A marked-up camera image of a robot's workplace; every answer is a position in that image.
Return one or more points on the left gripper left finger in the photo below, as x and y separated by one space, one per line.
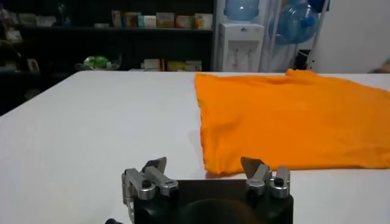
158 181

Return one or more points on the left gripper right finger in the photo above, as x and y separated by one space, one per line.
259 178

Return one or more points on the orange t-shirt with white print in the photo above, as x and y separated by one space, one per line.
289 121

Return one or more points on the flat white medicine box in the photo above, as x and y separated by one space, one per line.
136 70

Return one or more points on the yellow green medicine box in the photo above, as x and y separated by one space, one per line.
176 66

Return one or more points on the white box with red print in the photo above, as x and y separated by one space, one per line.
151 64

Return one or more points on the white green medicine box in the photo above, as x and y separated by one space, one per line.
194 66

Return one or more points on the bowl of green items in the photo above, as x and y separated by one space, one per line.
96 62

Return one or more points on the white water dispenser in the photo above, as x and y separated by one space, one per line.
240 39

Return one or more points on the blue capped water jug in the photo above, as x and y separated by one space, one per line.
292 25

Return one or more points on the black shelving unit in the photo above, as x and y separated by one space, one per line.
76 45

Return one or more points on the white teal medicine box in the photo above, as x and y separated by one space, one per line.
149 22

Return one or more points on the orange yellow medicine box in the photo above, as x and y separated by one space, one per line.
165 20

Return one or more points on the red white medicine box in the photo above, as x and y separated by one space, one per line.
131 19
183 22

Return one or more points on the small flat white box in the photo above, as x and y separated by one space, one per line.
101 25

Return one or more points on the open brown cardboard box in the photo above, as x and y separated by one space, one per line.
383 68

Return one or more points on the white purple medicine box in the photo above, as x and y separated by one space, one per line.
116 19

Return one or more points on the blue water jug with label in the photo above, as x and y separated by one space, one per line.
242 10

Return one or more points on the dark blue bottle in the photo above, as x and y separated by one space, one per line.
63 15

